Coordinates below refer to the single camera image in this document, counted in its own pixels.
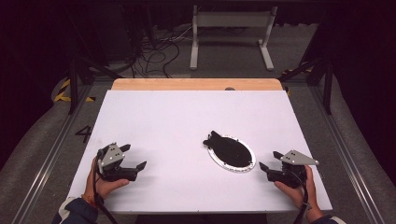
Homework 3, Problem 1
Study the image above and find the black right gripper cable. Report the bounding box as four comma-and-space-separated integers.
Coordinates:
288, 170, 310, 224

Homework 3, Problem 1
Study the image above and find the person's left hand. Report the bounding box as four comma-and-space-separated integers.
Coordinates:
84, 157, 131, 201

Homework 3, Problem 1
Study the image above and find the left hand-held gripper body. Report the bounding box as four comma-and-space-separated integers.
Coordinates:
95, 142, 138, 183

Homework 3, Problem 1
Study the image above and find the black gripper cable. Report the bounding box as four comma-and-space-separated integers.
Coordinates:
92, 148, 120, 224
288, 170, 310, 224

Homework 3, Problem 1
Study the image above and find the person's right hand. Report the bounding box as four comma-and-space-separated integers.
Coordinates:
274, 164, 325, 219

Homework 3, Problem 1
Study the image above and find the tangle of black floor cables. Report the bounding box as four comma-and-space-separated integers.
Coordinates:
132, 26, 194, 79

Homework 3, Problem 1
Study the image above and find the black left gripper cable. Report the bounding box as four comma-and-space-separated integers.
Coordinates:
92, 148, 120, 224

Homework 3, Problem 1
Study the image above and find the aluminium floor rail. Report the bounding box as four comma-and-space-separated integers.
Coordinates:
307, 83, 387, 224
10, 81, 94, 224

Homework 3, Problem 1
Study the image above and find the black metal stand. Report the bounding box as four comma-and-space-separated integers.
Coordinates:
64, 8, 124, 116
278, 57, 334, 116

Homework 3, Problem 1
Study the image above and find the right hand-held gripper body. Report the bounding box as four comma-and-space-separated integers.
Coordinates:
266, 149, 320, 189

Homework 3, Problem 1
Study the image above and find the white metal desk frame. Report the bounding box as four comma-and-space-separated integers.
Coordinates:
190, 5, 278, 72

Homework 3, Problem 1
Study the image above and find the white table board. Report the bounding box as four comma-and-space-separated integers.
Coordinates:
66, 90, 333, 215

